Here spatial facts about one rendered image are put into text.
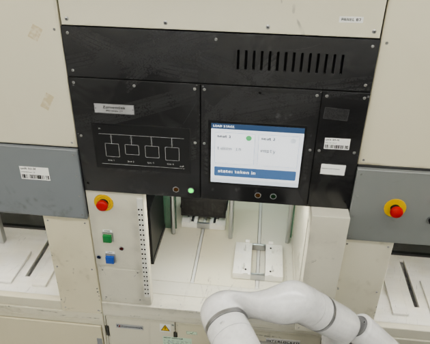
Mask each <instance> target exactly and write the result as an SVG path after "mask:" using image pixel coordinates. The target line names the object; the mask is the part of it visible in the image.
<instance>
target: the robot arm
mask: <svg viewBox="0 0 430 344"><path fill-rule="evenodd" d="M200 315H201V323H202V325H203V328H204V330H205V333H206V334H207V337H208V339H209V342H210V344H261V343H260V342H259V339H258V338H257V335H256V334H255V331H254V330H253V328H252V326H251V324H250V323H249V321H248V319H260V320H262V321H267V322H270V323H273V324H280V325H290V324H300V325H301V326H304V327H305V328H308V329H309V330H312V331H314V332H316V333H319V334H321V341H322V344H399V343H398V342H397V341H396V340H395V339H394V338H392V337H391V336H390V335H389V334H388V333H387V331H385V330H384V329H383V328H382V327H381V326H380V325H379V324H377V323H376V322H375V321H374V320H373V319H372V318H371V317H369V316H368V315H367V314H364V313H361V314H355V312H353V311H352V310H351V309H349V308H347V307H346V306H344V305H343V304H341V303H339V302H337V301H336V300H334V299H332V298H331V297H329V296H327V295H326V294H324V293H322V292H320V291H318V290H317V289H315V288H313V287H311V286H310V285H307V284H306V283H303V282H301V281H296V280H290V281H284V282H282V283H279V284H277V285H275V286H272V287H269V288H267V289H263V290H260V291H235V290H222V291H217V292H216V293H213V294H212V295H210V296H209V297H208V298H207V299H206V300H205V301H204V303H203V304H202V307H201V314H200Z"/></svg>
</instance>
